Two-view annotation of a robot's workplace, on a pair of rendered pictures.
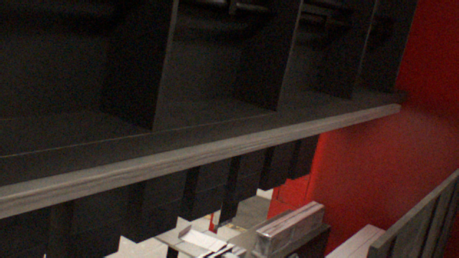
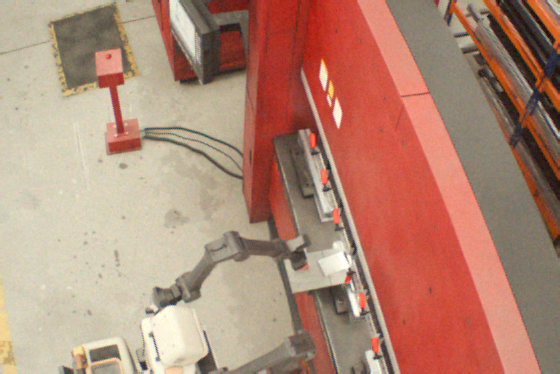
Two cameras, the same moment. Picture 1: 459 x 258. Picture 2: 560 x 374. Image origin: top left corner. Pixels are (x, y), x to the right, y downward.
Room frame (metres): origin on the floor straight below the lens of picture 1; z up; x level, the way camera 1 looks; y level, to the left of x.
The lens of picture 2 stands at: (0.80, 1.30, 3.84)
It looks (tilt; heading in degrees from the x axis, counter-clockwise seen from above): 57 degrees down; 311
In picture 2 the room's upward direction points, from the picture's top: 6 degrees clockwise
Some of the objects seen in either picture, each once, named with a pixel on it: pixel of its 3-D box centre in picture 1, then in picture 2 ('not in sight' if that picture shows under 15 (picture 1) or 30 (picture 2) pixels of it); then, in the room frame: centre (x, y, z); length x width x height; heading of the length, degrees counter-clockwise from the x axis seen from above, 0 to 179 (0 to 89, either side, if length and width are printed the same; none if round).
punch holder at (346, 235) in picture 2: (238, 169); (354, 231); (1.53, -0.06, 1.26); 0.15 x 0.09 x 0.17; 149
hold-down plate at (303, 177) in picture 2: not in sight; (301, 171); (2.05, -0.31, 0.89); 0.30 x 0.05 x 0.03; 149
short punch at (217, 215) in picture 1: (225, 211); not in sight; (1.51, -0.05, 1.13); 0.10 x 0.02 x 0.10; 149
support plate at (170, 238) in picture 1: (179, 233); (316, 270); (1.58, 0.07, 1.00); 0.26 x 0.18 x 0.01; 59
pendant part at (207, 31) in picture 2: not in sight; (195, 28); (2.78, -0.23, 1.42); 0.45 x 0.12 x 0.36; 164
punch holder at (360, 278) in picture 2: (199, 181); (367, 272); (1.36, 0.04, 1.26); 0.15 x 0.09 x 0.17; 149
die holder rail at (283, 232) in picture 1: (291, 228); (315, 174); (1.98, -0.33, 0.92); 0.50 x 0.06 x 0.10; 149
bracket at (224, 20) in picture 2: not in sight; (234, 40); (2.76, -0.48, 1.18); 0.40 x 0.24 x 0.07; 149
